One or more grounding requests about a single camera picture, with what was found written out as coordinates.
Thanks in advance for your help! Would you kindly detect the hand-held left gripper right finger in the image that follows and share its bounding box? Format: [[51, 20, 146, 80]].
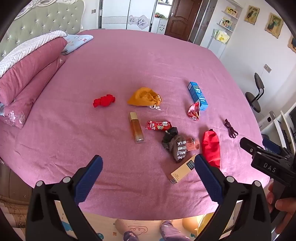
[[194, 153, 278, 241]]

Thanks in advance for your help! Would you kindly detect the white fluffy blanket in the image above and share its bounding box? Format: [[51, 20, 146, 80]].
[[0, 30, 68, 78]]

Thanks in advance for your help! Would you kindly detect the blue cardboard box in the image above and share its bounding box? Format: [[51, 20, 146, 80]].
[[187, 82, 209, 111]]

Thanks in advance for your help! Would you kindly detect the crumpled red cloth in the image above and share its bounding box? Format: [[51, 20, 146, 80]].
[[93, 94, 116, 108]]

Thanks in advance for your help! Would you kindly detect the orange knitted sock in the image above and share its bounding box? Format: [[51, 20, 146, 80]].
[[186, 138, 201, 152]]

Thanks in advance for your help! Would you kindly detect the tufted grey headboard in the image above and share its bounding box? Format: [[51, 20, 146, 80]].
[[0, 0, 86, 61]]

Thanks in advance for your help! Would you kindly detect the purple hair tie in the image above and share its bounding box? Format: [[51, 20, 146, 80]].
[[224, 119, 238, 138]]

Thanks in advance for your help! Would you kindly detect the amber perfume bottle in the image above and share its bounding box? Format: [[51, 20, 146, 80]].
[[129, 112, 145, 144]]

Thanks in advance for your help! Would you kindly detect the tan cardboard box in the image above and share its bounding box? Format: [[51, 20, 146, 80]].
[[170, 153, 197, 184]]

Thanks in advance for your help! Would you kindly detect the framed wall picture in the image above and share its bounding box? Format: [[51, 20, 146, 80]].
[[244, 5, 260, 25], [288, 36, 296, 54], [265, 13, 284, 39]]

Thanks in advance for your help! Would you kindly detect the pink embroidered pillow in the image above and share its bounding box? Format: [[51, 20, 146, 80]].
[[0, 55, 67, 129]]

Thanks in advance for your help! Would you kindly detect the red fabric pouch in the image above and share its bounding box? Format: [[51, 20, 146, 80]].
[[202, 129, 221, 169]]

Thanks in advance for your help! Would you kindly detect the light blue printed pillow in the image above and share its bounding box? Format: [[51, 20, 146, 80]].
[[61, 34, 94, 55]]

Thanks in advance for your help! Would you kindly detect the person's right leg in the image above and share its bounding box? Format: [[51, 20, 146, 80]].
[[159, 220, 193, 241]]

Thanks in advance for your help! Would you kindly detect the pink bed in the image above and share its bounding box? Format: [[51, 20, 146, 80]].
[[0, 29, 271, 220]]

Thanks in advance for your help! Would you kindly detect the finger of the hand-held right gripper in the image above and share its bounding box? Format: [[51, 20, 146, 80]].
[[240, 137, 282, 161], [262, 138, 292, 156]]

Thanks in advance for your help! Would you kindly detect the brown wooden door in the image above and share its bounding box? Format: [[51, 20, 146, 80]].
[[165, 0, 204, 42]]

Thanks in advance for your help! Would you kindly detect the white wardrobe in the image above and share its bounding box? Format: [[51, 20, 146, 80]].
[[99, 0, 158, 32]]

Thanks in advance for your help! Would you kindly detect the white wall shelf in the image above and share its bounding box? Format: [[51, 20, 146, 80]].
[[207, 5, 244, 59]]

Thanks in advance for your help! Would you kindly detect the person's left leg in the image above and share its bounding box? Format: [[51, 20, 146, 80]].
[[122, 230, 145, 241]]

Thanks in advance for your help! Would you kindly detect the person's leg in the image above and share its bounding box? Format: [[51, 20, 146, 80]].
[[159, 220, 193, 241], [122, 230, 145, 241]]

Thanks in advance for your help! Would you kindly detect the pink folded quilt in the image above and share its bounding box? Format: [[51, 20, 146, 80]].
[[0, 37, 68, 105]]

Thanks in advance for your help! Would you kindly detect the red snack wrapper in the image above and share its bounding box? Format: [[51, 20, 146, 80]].
[[187, 101, 201, 122]]

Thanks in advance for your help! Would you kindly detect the orange drawstring pouch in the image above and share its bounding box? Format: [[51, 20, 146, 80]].
[[127, 87, 162, 110]]

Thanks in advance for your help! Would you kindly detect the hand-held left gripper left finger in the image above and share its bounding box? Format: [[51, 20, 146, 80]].
[[26, 155, 104, 241]]

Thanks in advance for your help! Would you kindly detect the black mesh scrunchie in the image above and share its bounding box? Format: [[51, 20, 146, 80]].
[[161, 127, 179, 149]]

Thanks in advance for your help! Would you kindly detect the small white cabinet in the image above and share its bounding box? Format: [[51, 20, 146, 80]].
[[150, 17, 169, 35]]

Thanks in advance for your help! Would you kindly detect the dark printed sock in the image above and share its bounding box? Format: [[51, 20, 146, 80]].
[[171, 135, 188, 163]]

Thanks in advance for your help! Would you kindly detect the person's right hand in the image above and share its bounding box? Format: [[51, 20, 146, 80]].
[[266, 182, 295, 213]]

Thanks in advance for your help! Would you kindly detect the black swivel chair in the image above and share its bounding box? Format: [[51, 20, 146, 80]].
[[245, 72, 265, 113]]

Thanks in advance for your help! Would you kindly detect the red candy bar wrapper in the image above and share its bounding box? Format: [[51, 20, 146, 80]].
[[145, 120, 173, 132]]

